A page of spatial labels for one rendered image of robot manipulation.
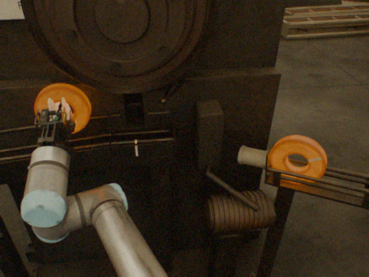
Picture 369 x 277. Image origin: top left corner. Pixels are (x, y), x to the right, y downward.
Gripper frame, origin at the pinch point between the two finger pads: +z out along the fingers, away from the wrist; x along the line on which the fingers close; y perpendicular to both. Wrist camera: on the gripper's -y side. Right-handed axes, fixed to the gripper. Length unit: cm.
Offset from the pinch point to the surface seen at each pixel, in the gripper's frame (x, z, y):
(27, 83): 11.0, 8.8, 0.8
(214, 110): -45.0, -3.4, -4.1
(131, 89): -20.5, -2.2, 5.6
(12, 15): 9.8, 15.5, 19.6
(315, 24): -230, 256, -147
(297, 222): -96, -8, -87
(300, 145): -66, -20, -3
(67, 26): -8.6, -4.7, 27.8
